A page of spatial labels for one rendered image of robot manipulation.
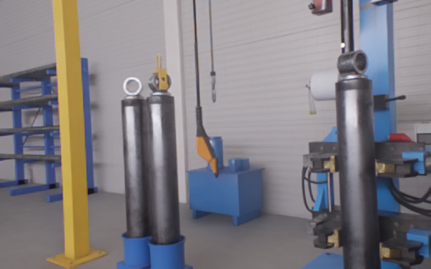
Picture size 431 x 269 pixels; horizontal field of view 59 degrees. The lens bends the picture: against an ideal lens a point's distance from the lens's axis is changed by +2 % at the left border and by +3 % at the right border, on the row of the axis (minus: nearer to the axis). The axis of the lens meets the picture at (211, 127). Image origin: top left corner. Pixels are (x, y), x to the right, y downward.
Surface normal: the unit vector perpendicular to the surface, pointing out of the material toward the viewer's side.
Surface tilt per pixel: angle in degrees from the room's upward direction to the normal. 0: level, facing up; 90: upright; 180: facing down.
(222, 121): 90
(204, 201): 90
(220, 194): 90
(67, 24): 90
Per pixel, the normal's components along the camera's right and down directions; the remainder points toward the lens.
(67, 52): 0.77, -0.03
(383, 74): -0.63, 0.04
